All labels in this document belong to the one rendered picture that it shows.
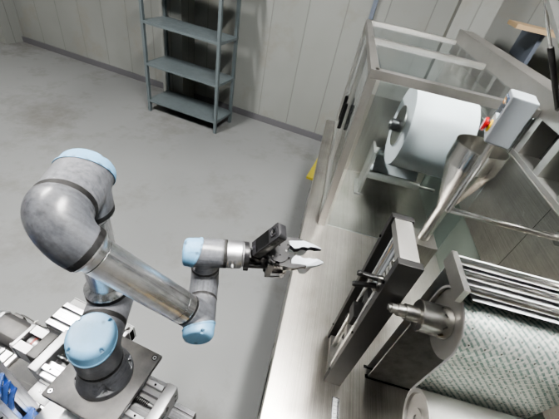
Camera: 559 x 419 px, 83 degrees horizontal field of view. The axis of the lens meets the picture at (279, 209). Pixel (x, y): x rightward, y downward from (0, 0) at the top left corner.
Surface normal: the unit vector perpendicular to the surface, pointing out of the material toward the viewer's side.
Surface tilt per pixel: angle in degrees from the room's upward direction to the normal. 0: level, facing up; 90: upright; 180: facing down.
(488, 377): 92
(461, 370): 92
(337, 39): 90
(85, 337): 8
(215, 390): 0
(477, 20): 90
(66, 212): 39
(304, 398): 0
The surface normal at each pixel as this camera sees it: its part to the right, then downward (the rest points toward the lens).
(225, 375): 0.18, -0.76
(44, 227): 0.09, 0.05
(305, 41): -0.35, 0.55
